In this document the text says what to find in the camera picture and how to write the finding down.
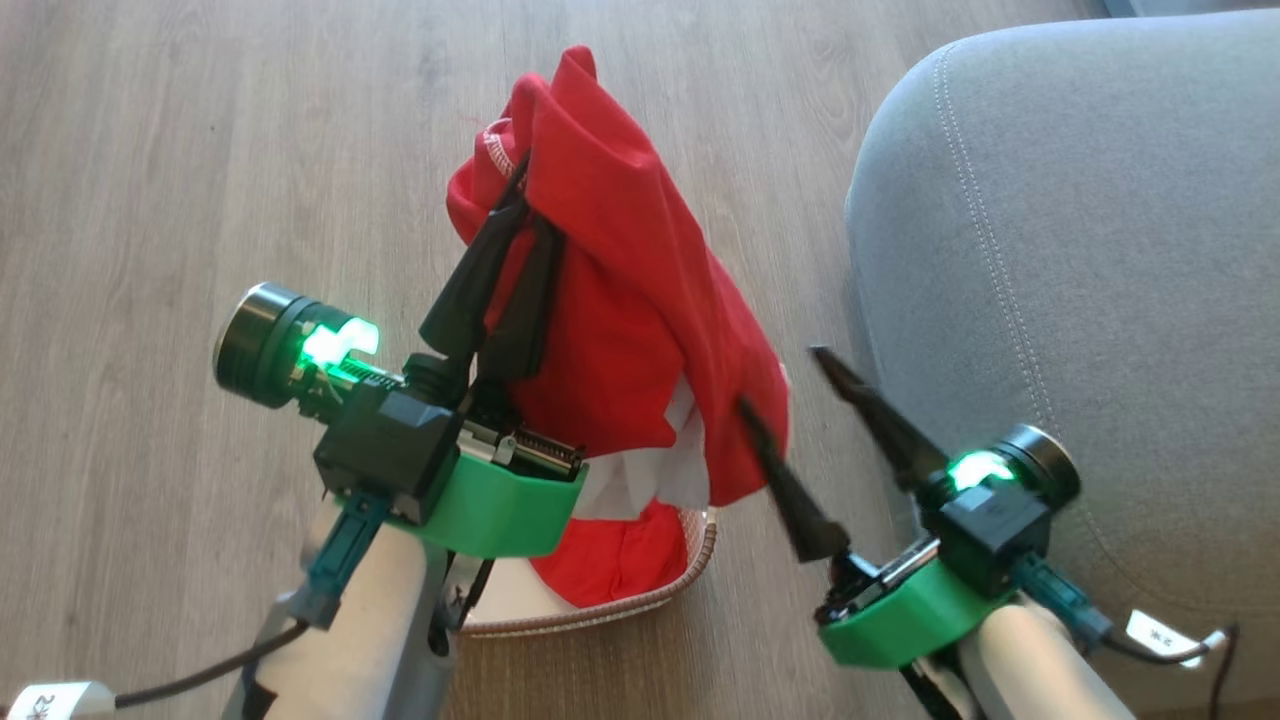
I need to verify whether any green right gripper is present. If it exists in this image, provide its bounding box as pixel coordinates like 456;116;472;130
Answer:
737;346;1013;669

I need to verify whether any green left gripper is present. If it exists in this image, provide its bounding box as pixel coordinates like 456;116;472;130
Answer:
400;150;589;559

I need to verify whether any red cotton garment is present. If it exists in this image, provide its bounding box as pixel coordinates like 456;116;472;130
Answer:
445;45;791;507

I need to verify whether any white perforated laundry basket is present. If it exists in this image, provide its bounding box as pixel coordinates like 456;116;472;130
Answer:
455;450;719;638

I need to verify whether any black right cylinder green light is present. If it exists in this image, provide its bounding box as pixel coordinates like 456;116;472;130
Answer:
945;424;1082;511

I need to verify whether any black cylinder green light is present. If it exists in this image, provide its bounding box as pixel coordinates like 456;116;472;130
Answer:
945;424;1082;511
213;282;401;413

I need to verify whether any black left cylinder green light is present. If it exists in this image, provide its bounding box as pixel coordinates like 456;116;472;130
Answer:
213;282;401;413

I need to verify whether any grey fabric sofa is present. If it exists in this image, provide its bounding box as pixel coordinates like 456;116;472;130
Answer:
845;8;1280;716

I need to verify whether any black right cable teal plug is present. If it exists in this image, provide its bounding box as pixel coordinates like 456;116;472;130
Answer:
1012;553;1243;720

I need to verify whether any white right cable label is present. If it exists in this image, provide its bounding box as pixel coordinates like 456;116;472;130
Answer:
1124;609;1229;668

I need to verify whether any white cable label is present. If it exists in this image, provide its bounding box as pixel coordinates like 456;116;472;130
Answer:
1124;609;1229;668
5;680;117;720

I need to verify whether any white left cable label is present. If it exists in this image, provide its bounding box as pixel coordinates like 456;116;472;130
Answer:
5;680;117;720

